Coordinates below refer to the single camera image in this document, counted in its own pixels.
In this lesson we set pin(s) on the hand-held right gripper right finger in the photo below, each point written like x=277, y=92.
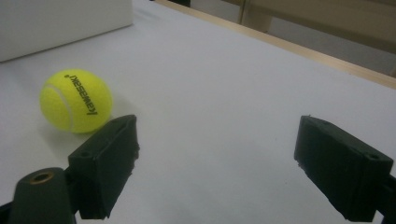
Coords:
x=339, y=168

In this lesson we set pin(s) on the yellow tennis ball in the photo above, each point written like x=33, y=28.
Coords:
x=74, y=101

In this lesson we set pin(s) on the white plastic container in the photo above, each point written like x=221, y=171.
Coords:
x=56, y=21

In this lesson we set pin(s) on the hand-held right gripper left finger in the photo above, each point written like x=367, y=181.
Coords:
x=102, y=161

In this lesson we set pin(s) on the white table cover sheet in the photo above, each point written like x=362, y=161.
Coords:
x=218, y=93

